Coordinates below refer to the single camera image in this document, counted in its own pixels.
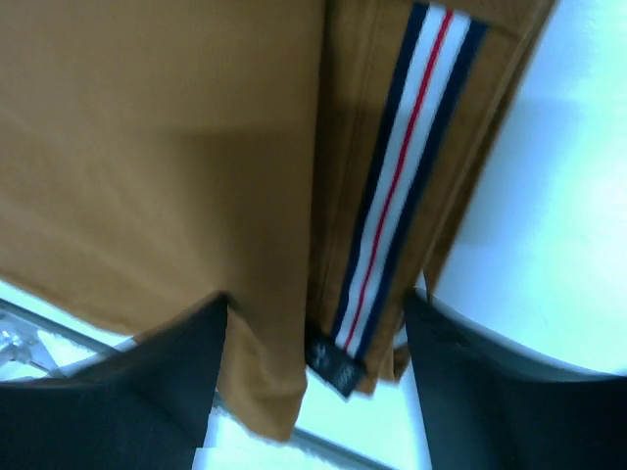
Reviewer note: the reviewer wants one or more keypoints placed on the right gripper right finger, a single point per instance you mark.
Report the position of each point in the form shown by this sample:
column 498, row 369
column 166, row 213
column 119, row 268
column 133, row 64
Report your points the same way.
column 488, row 402

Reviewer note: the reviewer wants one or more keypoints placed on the brown trousers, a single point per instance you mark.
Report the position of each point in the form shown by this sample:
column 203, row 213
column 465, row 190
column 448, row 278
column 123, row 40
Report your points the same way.
column 312, row 159

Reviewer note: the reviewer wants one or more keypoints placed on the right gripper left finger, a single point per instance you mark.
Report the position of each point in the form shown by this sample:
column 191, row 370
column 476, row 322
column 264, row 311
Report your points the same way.
column 144, row 408

